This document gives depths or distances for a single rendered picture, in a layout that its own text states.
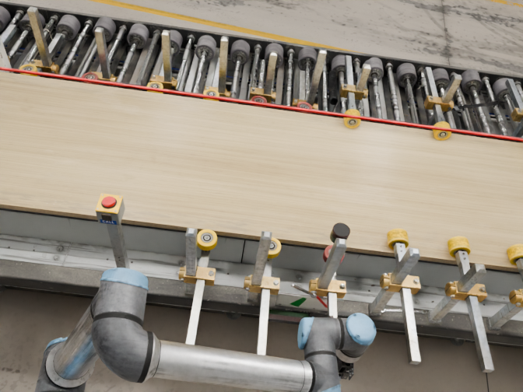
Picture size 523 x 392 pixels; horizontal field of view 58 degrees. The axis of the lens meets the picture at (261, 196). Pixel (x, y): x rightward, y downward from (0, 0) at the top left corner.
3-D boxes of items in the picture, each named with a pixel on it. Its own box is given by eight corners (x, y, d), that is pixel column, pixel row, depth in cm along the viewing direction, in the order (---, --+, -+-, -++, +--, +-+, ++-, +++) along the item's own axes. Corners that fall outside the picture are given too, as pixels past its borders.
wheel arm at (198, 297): (194, 353, 165) (194, 349, 161) (184, 352, 165) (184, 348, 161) (211, 248, 192) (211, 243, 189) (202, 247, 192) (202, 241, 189)
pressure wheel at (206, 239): (220, 253, 191) (221, 237, 183) (205, 264, 187) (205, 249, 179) (207, 240, 195) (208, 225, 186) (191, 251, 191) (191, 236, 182)
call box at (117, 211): (120, 227, 153) (117, 212, 147) (98, 224, 153) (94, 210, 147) (125, 210, 157) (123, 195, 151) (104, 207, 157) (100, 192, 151)
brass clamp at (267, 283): (277, 296, 184) (279, 290, 180) (243, 292, 183) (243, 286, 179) (278, 282, 187) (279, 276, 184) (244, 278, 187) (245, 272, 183)
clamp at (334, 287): (342, 299, 182) (346, 292, 178) (308, 295, 182) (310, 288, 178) (342, 285, 186) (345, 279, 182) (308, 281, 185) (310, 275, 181)
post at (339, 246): (317, 309, 193) (347, 246, 155) (308, 309, 193) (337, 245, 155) (317, 302, 195) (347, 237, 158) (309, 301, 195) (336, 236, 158)
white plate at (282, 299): (338, 313, 192) (344, 302, 184) (274, 306, 190) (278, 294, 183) (338, 311, 192) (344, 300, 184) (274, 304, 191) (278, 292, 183)
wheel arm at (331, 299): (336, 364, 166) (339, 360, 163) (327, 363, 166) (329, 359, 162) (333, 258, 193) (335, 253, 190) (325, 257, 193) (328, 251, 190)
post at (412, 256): (377, 316, 194) (421, 256, 157) (369, 316, 194) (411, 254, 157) (376, 309, 196) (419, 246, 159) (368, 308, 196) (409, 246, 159)
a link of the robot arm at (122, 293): (29, 400, 155) (91, 313, 105) (42, 348, 165) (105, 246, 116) (76, 406, 161) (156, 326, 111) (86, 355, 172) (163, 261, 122)
